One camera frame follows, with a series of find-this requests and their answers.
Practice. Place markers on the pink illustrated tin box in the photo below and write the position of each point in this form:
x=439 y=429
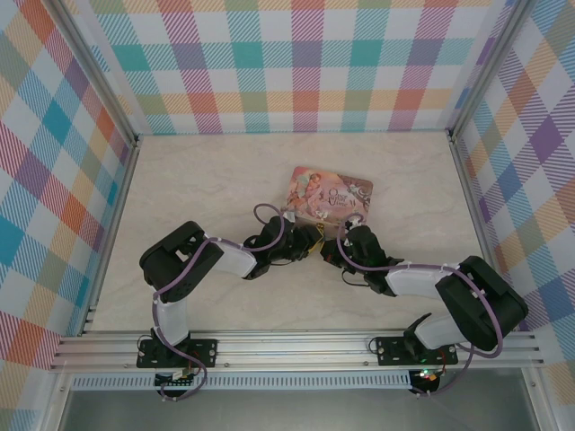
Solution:
x=328 y=193

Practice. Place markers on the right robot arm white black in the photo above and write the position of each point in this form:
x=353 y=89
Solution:
x=413 y=280

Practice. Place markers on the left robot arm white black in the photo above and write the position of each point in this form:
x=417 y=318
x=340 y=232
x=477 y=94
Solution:
x=175 y=319

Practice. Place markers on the controller board with lit LED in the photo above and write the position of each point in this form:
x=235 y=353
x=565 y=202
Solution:
x=427 y=377

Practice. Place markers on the grey metal panel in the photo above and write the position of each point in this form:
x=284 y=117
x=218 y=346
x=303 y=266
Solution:
x=292 y=410

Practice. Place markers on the green controller circuit board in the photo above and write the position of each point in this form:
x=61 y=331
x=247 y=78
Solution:
x=177 y=380

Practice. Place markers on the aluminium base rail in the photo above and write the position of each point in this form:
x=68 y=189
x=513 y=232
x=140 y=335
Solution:
x=292 y=350

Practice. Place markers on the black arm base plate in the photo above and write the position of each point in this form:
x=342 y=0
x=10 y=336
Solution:
x=391 y=352
x=204 y=352

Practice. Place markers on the aluminium side floor rail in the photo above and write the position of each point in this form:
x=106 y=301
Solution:
x=121 y=193
x=471 y=197

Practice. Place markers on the aluminium frame post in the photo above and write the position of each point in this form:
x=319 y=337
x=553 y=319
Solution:
x=489 y=67
x=99 y=76

